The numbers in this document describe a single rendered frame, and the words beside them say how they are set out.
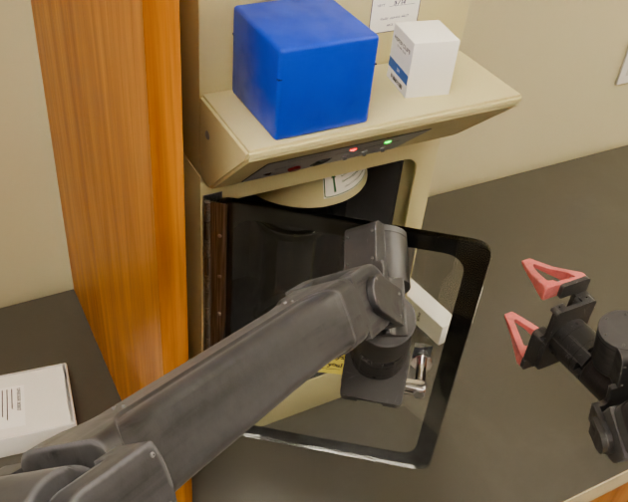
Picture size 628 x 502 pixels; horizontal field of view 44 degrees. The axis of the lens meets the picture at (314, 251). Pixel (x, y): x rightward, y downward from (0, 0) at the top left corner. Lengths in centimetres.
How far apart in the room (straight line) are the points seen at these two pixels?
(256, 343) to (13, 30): 76
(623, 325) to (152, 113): 57
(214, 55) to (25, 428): 63
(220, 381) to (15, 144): 84
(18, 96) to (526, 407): 91
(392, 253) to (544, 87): 107
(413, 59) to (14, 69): 63
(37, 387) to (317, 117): 67
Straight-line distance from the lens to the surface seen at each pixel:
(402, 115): 79
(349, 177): 99
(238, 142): 72
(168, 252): 77
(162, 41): 65
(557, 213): 174
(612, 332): 94
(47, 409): 120
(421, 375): 94
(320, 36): 71
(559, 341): 102
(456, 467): 120
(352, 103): 74
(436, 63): 82
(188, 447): 46
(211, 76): 79
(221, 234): 88
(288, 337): 57
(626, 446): 93
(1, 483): 40
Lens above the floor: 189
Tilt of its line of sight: 39 degrees down
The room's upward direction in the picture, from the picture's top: 6 degrees clockwise
